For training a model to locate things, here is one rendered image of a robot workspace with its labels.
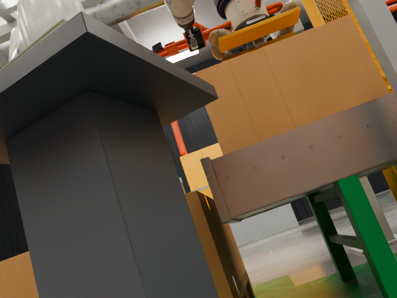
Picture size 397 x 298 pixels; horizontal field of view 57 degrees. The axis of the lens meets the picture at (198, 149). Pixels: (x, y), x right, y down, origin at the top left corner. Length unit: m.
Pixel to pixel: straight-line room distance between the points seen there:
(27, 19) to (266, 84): 0.78
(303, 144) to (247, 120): 0.24
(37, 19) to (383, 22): 0.87
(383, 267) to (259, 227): 7.68
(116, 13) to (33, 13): 6.51
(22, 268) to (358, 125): 1.25
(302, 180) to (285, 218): 7.71
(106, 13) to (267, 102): 6.34
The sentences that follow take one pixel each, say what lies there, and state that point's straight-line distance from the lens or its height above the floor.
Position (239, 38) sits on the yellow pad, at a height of 1.07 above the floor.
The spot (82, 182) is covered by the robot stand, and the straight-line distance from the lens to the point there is 0.73.
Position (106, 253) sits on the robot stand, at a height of 0.41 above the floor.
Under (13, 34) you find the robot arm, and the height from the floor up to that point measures 1.08.
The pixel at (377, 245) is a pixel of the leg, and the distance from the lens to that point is 1.17.
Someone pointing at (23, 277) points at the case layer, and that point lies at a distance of 1.53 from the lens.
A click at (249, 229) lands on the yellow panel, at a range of 8.79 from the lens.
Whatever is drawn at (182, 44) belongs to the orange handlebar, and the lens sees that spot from 1.67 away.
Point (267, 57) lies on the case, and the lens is 1.39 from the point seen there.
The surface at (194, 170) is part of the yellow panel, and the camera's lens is 8.93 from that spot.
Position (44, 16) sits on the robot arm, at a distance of 0.97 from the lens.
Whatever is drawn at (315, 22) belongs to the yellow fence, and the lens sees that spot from 2.18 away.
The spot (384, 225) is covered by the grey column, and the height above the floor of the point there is 0.10.
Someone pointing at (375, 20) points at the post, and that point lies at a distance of 1.12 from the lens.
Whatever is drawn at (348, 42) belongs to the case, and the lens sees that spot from 1.45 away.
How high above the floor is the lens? 0.37
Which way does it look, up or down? 14 degrees up
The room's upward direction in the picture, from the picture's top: 19 degrees counter-clockwise
